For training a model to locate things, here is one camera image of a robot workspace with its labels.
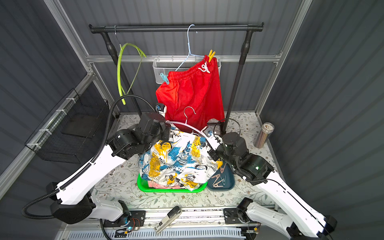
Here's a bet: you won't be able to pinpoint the lilac plastic hanger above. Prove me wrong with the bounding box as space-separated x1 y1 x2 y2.
166 106 207 138

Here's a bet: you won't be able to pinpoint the salmon clothespin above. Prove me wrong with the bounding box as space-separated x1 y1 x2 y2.
220 163 227 174

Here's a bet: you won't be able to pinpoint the pink clothespin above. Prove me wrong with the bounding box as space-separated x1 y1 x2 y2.
211 174 221 182

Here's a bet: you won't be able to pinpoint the teal clothespin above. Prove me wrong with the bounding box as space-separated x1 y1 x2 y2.
213 179 226 188

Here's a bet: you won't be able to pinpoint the beige clothespin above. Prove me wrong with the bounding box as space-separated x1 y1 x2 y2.
213 177 226 188

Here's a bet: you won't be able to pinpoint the comic print shorts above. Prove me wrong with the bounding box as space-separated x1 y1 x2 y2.
139 125 223 191

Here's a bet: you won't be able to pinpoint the green plastic hanger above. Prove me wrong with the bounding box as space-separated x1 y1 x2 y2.
113 25 147 106

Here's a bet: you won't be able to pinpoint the pink tie-dye shorts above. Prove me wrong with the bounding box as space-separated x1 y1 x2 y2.
147 181 182 190

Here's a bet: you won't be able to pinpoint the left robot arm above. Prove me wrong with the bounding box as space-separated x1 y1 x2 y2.
22 101 171 226

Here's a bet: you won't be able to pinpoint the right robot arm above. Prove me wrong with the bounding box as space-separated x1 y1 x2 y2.
205 130 337 240

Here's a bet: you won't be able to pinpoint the red shorts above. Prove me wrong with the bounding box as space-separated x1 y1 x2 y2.
156 56 225 130

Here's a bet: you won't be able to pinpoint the dark teal tray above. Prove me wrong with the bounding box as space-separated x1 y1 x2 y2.
207 163 235 192

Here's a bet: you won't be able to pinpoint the blue clothespin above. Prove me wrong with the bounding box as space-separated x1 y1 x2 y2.
160 73 170 85

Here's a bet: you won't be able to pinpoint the clear tube of sticks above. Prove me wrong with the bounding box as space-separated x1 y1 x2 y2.
254 122 275 149

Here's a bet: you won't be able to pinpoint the green plastic basket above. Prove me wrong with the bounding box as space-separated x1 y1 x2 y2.
137 175 208 193

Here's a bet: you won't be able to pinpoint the silver black handheld device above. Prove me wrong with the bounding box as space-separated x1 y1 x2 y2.
154 206 182 234

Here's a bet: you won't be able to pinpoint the yellow clothespin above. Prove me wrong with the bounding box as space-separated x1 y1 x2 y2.
208 50 216 63

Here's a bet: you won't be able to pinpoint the black clothes rack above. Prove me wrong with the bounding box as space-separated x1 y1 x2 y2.
89 23 265 134

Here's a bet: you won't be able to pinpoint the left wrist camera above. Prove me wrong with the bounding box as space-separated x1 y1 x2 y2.
156 103 167 117

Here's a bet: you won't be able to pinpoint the white wire wall basket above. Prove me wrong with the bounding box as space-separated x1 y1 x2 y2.
152 56 222 85

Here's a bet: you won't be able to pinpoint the light blue wire hanger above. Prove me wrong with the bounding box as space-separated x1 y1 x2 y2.
175 24 205 72

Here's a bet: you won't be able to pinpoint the black wire wall basket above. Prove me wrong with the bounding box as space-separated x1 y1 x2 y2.
26 93 110 165

